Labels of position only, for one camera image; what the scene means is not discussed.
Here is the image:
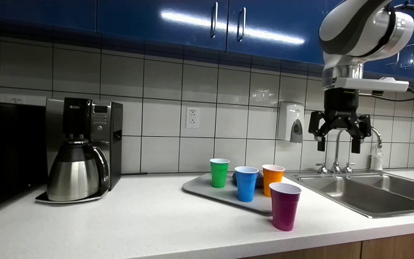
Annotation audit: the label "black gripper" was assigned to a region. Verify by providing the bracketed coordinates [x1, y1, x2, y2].
[310, 87, 372, 154]

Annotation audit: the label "orange plastic cup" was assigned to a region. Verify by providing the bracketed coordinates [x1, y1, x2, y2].
[262, 164, 285, 197]

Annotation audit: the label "blue plastic cup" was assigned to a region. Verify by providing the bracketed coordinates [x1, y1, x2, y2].
[235, 167, 259, 201]

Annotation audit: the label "green plastic cup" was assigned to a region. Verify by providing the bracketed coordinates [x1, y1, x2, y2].
[211, 158, 231, 188]

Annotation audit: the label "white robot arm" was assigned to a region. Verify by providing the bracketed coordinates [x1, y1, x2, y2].
[310, 0, 414, 152]

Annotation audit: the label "chrome kitchen faucet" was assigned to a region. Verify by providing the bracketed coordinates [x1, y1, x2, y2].
[318, 128, 384, 174]

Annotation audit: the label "white soap dispenser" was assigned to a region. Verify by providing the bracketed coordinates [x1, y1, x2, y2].
[278, 102, 304, 142]

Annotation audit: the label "stainless steel double sink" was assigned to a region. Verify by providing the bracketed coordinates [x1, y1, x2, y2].
[292, 172, 414, 218]

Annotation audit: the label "magenta plastic cup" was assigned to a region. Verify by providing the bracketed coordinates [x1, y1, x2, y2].
[269, 182, 303, 231]

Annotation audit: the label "blue upper cabinets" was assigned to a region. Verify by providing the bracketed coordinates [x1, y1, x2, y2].
[0, 0, 414, 83]

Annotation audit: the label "grey serving tray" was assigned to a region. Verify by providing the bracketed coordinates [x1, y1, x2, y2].
[183, 172, 272, 215]

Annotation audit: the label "steel coffee carafe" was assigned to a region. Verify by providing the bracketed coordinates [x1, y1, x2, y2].
[48, 141, 108, 202]

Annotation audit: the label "steel coffee maker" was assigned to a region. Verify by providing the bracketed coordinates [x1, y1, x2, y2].
[37, 97, 124, 204]

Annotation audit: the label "black microwave oven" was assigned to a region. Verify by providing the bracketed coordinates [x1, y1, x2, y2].
[0, 102, 48, 202]

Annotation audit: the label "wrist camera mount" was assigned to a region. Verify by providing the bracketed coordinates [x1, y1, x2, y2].
[326, 77, 410, 92]

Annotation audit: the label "white wall outlet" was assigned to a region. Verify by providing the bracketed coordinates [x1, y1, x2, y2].
[186, 106, 200, 128]

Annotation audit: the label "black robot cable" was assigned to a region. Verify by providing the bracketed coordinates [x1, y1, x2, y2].
[374, 0, 414, 103]

